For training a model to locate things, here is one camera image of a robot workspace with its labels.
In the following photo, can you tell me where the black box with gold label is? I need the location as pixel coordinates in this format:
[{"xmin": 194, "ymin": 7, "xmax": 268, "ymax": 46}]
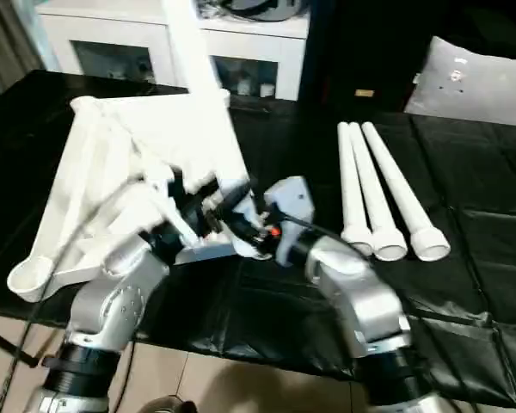
[{"xmin": 298, "ymin": 0, "xmax": 435, "ymax": 114}]

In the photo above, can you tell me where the white plastic table top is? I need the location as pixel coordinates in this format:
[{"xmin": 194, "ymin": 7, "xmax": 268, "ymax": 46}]
[{"xmin": 6, "ymin": 88, "xmax": 259, "ymax": 302}]

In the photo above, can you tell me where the black metal table frame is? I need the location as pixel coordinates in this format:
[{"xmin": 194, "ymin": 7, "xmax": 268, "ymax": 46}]
[{"xmin": 0, "ymin": 322, "xmax": 40, "ymax": 369}]

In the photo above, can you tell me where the grey round container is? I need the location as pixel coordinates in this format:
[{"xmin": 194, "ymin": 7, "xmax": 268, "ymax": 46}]
[{"xmin": 223, "ymin": 0, "xmax": 302, "ymax": 22}]

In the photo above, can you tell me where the dark rounded robot body part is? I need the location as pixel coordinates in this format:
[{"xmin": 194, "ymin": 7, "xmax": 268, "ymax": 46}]
[{"xmin": 139, "ymin": 398, "xmax": 199, "ymax": 413}]

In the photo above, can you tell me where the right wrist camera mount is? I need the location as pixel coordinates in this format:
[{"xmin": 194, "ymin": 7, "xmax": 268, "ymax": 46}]
[{"xmin": 264, "ymin": 175, "xmax": 317, "ymax": 266}]

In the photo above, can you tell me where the white plastic table leg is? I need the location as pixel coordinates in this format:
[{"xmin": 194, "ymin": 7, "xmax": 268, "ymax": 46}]
[
  {"xmin": 161, "ymin": 0, "xmax": 253, "ymax": 203},
  {"xmin": 347, "ymin": 121, "xmax": 408, "ymax": 262},
  {"xmin": 360, "ymin": 121, "xmax": 452, "ymax": 262},
  {"xmin": 337, "ymin": 121, "xmax": 374, "ymax": 255}
]

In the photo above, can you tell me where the grey cushion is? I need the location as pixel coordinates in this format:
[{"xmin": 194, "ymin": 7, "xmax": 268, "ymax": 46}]
[{"xmin": 402, "ymin": 35, "xmax": 516, "ymax": 128}]

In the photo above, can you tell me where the black tangled cable pile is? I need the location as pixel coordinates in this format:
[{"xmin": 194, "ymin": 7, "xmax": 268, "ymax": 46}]
[{"xmin": 195, "ymin": 0, "xmax": 229, "ymax": 21}]

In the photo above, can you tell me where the brown curtain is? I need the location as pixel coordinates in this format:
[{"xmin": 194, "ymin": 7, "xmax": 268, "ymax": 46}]
[{"xmin": 0, "ymin": 0, "xmax": 48, "ymax": 104}]

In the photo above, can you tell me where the white cabinet with glass doors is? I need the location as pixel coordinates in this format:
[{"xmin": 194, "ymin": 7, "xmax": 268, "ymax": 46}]
[{"xmin": 36, "ymin": 0, "xmax": 309, "ymax": 102}]

